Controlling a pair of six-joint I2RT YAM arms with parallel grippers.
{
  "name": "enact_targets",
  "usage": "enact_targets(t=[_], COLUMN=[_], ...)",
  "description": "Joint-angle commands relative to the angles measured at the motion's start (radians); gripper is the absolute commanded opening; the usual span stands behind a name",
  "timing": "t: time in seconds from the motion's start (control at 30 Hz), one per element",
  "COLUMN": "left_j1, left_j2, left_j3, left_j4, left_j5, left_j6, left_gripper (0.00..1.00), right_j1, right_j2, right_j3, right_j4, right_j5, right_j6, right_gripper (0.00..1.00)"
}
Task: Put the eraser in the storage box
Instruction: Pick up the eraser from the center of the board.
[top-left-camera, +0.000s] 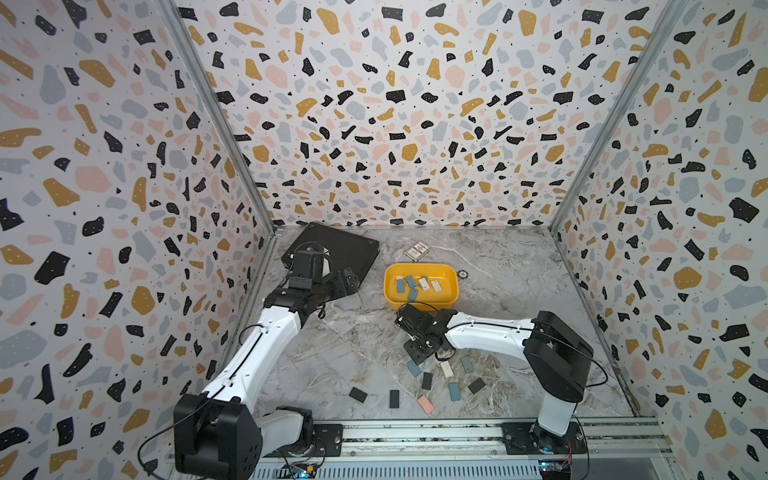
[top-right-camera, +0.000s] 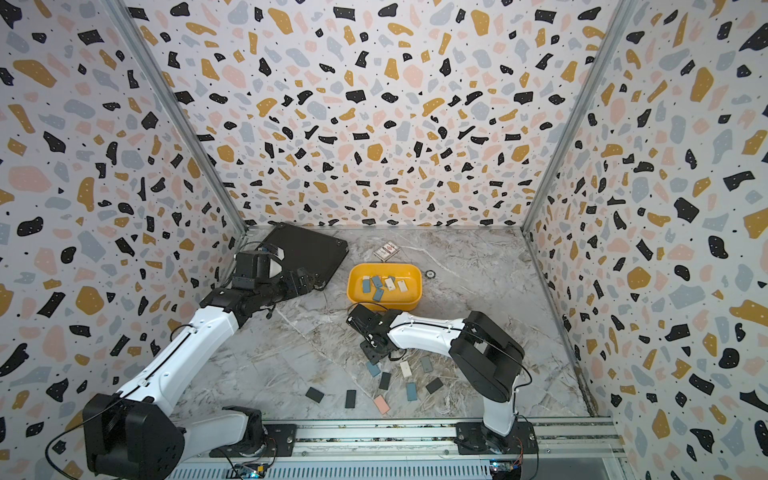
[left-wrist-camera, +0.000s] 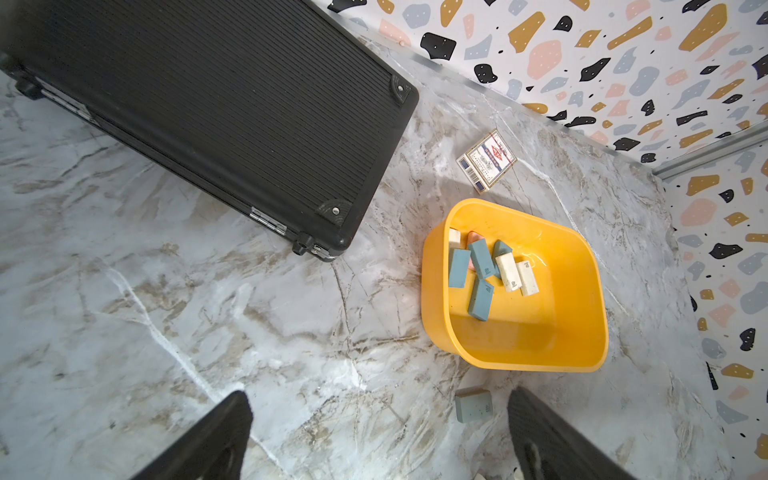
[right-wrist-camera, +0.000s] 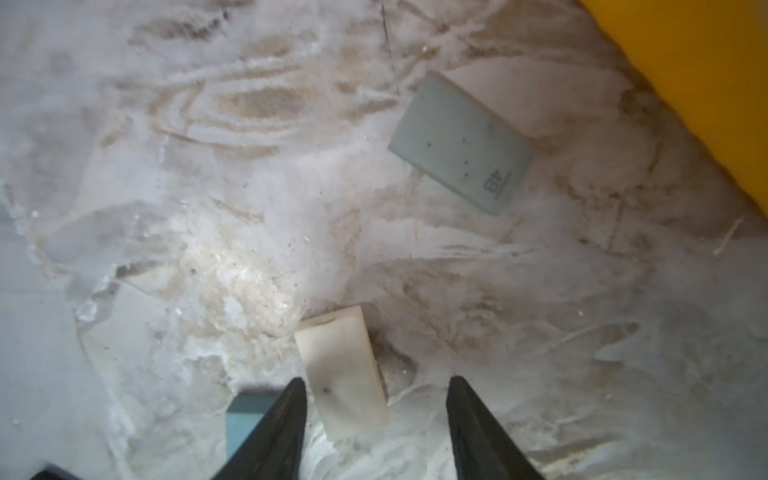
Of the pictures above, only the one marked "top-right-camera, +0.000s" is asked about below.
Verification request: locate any teal eraser low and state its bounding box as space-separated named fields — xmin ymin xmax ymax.
xmin=366 ymin=362 xmax=381 ymax=377

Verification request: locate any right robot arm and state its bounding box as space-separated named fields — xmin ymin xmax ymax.
xmin=346 ymin=304 xmax=527 ymax=438

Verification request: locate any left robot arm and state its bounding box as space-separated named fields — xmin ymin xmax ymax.
xmin=83 ymin=248 xmax=317 ymax=479

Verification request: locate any yellow storage box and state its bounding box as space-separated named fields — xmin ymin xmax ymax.
xmin=347 ymin=263 xmax=423 ymax=311

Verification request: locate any black eraser bottom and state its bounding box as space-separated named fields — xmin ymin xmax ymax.
xmin=345 ymin=390 xmax=357 ymax=409

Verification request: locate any playing card box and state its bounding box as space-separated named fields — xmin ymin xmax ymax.
xmin=374 ymin=242 xmax=400 ymax=262

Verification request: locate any pink eraser bottom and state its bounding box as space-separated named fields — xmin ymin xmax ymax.
xmin=373 ymin=395 xmax=390 ymax=415

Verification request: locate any black eraser right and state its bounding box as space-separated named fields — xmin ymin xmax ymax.
xmin=426 ymin=378 xmax=443 ymax=394

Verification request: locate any black eraser far left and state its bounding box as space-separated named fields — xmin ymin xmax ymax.
xmin=305 ymin=387 xmax=325 ymax=403

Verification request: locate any black flat case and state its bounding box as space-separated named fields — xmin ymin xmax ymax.
xmin=260 ymin=223 xmax=349 ymax=290

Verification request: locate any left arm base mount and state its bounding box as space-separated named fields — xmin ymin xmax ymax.
xmin=207 ymin=423 xmax=297 ymax=460

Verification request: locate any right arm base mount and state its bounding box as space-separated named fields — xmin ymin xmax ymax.
xmin=454 ymin=420 xmax=539 ymax=455

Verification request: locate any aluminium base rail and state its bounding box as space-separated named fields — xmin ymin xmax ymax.
xmin=166 ymin=417 xmax=634 ymax=479

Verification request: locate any left aluminium corner post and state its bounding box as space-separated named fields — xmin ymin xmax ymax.
xmin=102 ymin=1 xmax=247 ymax=236

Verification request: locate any aluminium corner post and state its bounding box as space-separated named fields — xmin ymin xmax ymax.
xmin=520 ymin=0 xmax=637 ymax=234
xmin=102 ymin=1 xmax=247 ymax=236

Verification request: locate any right aluminium corner post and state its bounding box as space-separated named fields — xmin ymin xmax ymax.
xmin=520 ymin=0 xmax=637 ymax=234

